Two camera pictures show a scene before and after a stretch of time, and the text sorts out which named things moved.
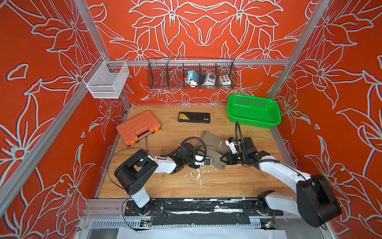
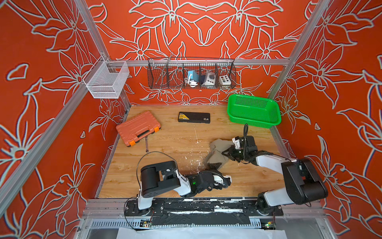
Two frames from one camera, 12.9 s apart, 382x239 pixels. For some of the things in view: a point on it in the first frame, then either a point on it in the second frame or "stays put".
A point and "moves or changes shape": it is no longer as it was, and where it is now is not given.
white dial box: (210, 78) stays put
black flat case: (194, 117) stays put
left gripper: (193, 167) to (214, 172)
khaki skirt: (212, 147) moves or changes shape
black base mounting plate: (200, 212) stays put
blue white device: (192, 78) stays put
